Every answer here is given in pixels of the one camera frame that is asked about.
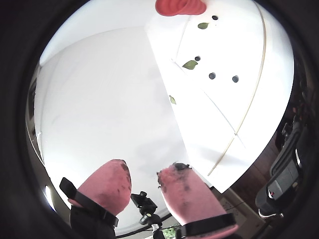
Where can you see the pink-covered gripper finger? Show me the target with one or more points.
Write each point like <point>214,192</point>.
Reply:
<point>102,184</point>
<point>189,196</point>

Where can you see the long white ribbed strip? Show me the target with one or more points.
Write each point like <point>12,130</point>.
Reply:
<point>216,109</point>

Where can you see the thin wooden stick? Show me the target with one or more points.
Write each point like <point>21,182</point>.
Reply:
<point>225,149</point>

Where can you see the large green leaf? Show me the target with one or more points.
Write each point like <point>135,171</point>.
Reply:
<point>190,64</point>

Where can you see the short white ribbed strip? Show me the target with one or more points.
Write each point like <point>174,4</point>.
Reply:
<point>180,47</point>

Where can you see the small green leaf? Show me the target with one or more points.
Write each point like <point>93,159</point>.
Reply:
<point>203,25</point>
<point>172,99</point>

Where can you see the white power strip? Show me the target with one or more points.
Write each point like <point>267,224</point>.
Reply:
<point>231,207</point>

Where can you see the red collapsible silicone cup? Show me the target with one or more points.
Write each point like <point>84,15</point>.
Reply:
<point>179,6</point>

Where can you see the black camera tripod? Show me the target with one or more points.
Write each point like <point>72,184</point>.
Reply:
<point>144,203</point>

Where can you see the dark blueberry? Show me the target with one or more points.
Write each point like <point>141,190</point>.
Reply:
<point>214,17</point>
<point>235,79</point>
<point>212,76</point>
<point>197,58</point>

